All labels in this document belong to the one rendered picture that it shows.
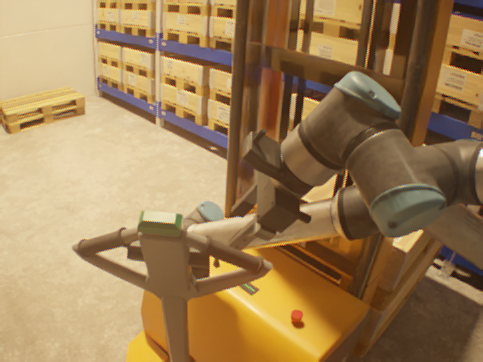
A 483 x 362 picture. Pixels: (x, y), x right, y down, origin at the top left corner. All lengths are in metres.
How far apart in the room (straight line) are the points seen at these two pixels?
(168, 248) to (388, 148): 0.46
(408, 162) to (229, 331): 0.99
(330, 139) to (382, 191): 0.11
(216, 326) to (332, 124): 0.99
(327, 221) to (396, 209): 0.38
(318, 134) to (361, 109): 0.07
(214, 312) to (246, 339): 0.16
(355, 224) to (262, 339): 0.59
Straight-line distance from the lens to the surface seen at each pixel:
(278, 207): 0.55
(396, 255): 1.49
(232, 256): 0.75
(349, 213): 0.77
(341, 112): 0.49
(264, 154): 0.54
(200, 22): 4.10
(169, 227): 0.69
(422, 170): 0.46
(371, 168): 0.45
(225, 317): 1.31
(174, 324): 1.00
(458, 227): 0.93
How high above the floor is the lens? 1.82
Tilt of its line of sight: 29 degrees down
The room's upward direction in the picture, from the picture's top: 4 degrees clockwise
